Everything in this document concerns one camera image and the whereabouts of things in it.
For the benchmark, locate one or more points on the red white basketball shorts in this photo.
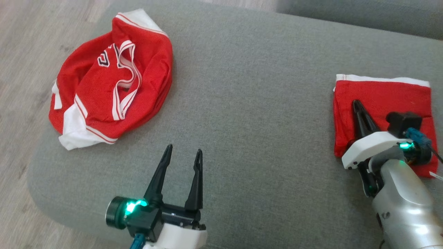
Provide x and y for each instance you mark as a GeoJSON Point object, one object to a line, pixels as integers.
{"type": "Point", "coordinates": [384, 97]}

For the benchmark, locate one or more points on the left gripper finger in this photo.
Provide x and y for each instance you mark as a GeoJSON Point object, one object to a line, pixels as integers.
{"type": "Point", "coordinates": [196, 186]}
{"type": "Point", "coordinates": [157, 180]}

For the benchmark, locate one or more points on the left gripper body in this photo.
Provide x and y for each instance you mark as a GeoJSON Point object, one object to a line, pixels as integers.
{"type": "Point", "coordinates": [148, 219]}

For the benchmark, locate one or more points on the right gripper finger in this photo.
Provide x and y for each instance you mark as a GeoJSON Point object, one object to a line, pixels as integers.
{"type": "Point", "coordinates": [362, 121]}

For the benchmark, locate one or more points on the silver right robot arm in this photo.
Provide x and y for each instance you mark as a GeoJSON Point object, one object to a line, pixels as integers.
{"type": "Point", "coordinates": [405, 207]}

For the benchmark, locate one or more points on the wide grey sofa seat cushion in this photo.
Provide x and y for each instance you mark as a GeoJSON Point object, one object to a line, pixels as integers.
{"type": "Point", "coordinates": [363, 14]}

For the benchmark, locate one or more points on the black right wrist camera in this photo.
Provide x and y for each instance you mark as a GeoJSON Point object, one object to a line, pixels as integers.
{"type": "Point", "coordinates": [403, 121]}

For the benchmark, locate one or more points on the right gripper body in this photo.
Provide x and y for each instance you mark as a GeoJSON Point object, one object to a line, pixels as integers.
{"type": "Point", "coordinates": [370, 147]}

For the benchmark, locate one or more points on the red white basketball jersey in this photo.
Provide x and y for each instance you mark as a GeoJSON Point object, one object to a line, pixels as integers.
{"type": "Point", "coordinates": [90, 86]}

